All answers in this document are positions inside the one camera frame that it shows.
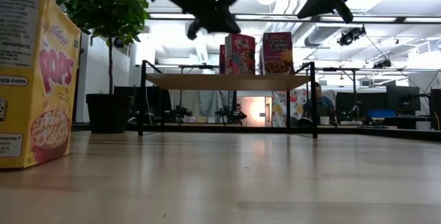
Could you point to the red cereal box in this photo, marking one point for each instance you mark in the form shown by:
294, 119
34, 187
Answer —
240, 55
222, 60

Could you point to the purple Raisin Bran cereal box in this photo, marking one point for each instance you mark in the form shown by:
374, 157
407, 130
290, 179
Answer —
277, 53

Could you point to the yellow Corn Pops cereal box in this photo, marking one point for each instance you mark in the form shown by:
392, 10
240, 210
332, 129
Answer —
38, 96

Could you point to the small black robot arm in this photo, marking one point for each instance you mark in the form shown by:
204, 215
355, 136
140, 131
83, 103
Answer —
230, 115
177, 113

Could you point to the black ceiling spotlight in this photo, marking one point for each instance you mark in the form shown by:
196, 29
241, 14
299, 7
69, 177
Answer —
351, 35
382, 64

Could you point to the white draped cloth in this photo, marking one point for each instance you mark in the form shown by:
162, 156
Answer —
206, 103

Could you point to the person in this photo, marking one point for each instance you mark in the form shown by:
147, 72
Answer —
320, 105

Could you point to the colourful patterned cloth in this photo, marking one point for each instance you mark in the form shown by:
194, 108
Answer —
282, 108

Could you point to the green plant in black pot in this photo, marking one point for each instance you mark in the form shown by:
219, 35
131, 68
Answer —
103, 7

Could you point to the white cup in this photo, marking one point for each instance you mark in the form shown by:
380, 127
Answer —
324, 120

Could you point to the blue bin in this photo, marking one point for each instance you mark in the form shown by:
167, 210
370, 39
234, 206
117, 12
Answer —
380, 113

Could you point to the black monitor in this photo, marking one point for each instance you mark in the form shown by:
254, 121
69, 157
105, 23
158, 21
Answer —
403, 98

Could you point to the silver ventilation duct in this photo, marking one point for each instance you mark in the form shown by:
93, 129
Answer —
318, 35

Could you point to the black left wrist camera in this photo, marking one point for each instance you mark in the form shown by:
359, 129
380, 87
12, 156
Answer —
193, 29

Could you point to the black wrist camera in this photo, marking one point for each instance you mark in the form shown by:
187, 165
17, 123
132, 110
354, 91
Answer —
345, 13
193, 29

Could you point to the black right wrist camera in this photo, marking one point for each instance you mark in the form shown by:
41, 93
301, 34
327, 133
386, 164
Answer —
345, 13

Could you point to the wooden shelf black metal frame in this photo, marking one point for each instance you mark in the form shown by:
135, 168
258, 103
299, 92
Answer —
224, 82

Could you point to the black aluminium table rail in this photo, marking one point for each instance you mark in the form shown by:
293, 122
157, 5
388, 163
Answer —
241, 128

